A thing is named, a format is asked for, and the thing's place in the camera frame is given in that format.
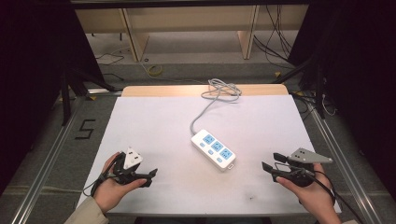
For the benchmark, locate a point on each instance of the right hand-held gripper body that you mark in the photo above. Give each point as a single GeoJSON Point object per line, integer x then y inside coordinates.
{"type": "Point", "coordinates": [306, 158]}

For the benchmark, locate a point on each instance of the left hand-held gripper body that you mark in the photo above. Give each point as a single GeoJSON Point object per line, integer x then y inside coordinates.
{"type": "Point", "coordinates": [133, 158]}

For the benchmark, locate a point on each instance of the person's left hand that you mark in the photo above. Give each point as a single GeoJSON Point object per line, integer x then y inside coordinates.
{"type": "Point", "coordinates": [109, 193]}

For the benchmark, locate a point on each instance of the person's right hand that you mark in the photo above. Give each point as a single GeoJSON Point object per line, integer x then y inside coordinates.
{"type": "Point", "coordinates": [317, 196]}

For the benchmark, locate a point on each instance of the white table cover sheet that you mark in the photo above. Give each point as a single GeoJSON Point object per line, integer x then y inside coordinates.
{"type": "Point", "coordinates": [162, 130]}

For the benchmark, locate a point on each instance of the black tape floor mark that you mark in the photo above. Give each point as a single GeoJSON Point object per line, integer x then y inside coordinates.
{"type": "Point", "coordinates": [85, 129]}

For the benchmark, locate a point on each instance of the white power strip blue sockets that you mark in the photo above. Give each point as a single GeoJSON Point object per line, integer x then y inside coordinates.
{"type": "Point", "coordinates": [207, 152]}

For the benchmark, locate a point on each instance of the black metal stand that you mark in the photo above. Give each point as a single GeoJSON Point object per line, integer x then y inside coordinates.
{"type": "Point", "coordinates": [67, 96]}
{"type": "Point", "coordinates": [317, 87]}

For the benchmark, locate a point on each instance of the wooden table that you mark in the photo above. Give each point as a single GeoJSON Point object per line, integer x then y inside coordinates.
{"type": "Point", "coordinates": [174, 90]}

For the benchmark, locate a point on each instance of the yellow tape roll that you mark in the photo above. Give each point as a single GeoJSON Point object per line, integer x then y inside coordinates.
{"type": "Point", "coordinates": [154, 70]}

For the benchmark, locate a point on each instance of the black curtain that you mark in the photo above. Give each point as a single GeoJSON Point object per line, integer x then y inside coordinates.
{"type": "Point", "coordinates": [361, 77]}
{"type": "Point", "coordinates": [34, 77]}

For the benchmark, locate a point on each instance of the light wooden bench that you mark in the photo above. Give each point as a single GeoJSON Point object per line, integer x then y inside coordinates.
{"type": "Point", "coordinates": [193, 18]}

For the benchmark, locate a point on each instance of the aluminium floor rail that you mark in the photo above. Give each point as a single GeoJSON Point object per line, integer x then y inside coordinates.
{"type": "Point", "coordinates": [345, 161]}
{"type": "Point", "coordinates": [46, 161]}

